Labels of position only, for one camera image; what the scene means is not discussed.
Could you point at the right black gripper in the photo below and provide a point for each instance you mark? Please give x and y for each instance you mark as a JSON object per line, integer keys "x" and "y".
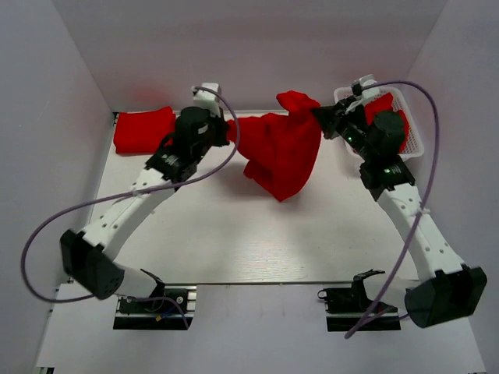
{"x": 333, "y": 117}

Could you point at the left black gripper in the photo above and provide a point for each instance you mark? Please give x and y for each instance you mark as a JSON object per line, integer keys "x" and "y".
{"x": 221, "y": 125}

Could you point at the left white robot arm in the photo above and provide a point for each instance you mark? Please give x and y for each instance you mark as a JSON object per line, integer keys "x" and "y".
{"x": 89, "y": 255}

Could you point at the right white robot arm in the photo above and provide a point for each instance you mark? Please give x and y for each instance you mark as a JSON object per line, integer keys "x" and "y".
{"x": 446, "y": 288}

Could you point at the red t shirts in basket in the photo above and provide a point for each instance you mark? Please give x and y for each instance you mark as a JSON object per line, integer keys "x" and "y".
{"x": 390, "y": 128}

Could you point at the folded red t shirt stack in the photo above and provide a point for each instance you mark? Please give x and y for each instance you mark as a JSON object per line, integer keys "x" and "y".
{"x": 141, "y": 132}

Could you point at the white plastic basket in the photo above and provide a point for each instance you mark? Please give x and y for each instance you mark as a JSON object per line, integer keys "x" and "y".
{"x": 409, "y": 136}

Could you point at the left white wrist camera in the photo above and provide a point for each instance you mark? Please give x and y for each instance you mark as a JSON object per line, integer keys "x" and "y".
{"x": 206, "y": 99}

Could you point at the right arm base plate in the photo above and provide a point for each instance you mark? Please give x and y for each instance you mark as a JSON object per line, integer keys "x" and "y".
{"x": 345, "y": 305}

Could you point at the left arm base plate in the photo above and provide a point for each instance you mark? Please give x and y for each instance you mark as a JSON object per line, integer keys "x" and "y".
{"x": 157, "y": 315}

